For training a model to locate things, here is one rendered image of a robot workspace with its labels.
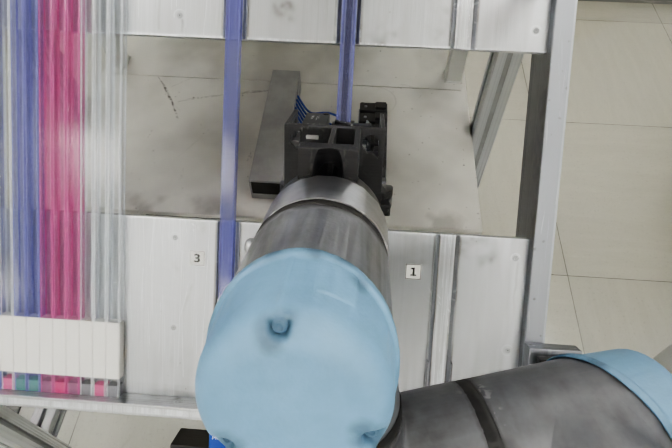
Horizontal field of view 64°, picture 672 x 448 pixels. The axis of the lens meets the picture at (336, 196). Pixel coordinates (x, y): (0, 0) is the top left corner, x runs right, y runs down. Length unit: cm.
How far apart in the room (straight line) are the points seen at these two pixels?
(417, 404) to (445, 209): 59
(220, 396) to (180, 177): 73
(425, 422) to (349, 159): 15
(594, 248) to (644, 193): 29
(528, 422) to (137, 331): 43
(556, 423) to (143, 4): 50
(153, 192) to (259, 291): 71
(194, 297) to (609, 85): 186
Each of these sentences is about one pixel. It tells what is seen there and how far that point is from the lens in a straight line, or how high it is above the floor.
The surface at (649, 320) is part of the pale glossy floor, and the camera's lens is 164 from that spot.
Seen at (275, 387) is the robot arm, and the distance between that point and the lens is 20.
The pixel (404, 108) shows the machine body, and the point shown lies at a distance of 100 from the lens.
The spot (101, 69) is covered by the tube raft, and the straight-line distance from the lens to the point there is 58.
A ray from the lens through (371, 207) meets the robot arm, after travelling 30.
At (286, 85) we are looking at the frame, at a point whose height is 66.
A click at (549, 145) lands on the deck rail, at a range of 55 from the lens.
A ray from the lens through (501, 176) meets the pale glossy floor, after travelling 176.
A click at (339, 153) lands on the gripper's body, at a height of 106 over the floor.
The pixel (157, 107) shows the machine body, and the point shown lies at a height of 62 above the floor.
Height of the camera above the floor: 130
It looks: 53 degrees down
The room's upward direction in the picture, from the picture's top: straight up
